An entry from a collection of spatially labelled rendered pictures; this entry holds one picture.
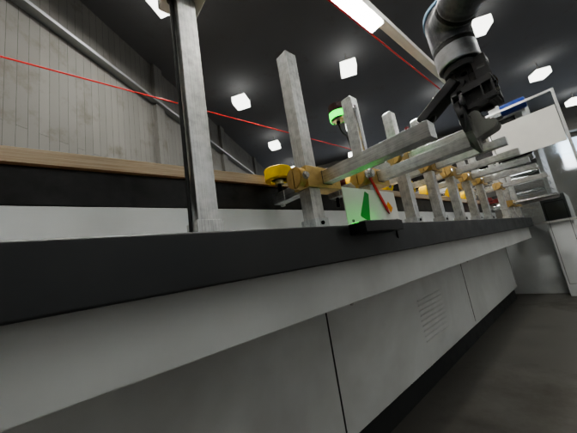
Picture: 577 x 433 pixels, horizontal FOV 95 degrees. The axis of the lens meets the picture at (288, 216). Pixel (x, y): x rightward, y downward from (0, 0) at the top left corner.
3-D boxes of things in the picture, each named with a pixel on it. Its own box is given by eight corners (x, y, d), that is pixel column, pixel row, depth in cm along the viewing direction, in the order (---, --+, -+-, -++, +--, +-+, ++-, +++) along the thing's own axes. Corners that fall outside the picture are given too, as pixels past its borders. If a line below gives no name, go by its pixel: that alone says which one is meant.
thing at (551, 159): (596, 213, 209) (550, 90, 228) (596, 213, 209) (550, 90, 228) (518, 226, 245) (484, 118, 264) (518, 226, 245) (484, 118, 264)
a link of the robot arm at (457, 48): (428, 57, 65) (443, 71, 71) (434, 75, 64) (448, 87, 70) (469, 29, 58) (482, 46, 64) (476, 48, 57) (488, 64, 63)
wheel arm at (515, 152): (521, 155, 113) (519, 147, 114) (519, 154, 111) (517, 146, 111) (408, 191, 150) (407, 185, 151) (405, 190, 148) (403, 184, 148)
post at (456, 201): (470, 234, 124) (445, 140, 132) (469, 235, 122) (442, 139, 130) (463, 236, 126) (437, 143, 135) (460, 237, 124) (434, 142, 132)
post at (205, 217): (225, 232, 43) (197, 1, 51) (195, 233, 40) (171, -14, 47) (213, 236, 46) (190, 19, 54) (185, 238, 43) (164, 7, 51)
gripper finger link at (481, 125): (503, 140, 55) (488, 100, 57) (470, 152, 59) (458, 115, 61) (507, 143, 57) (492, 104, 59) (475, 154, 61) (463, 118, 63)
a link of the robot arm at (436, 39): (428, -5, 62) (416, 31, 72) (442, 39, 60) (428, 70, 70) (470, -18, 61) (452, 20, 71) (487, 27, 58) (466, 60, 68)
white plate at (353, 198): (401, 222, 81) (394, 192, 83) (349, 225, 64) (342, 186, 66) (399, 223, 81) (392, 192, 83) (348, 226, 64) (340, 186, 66)
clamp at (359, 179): (390, 186, 82) (386, 170, 83) (366, 182, 74) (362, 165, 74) (374, 191, 87) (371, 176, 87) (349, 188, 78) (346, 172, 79)
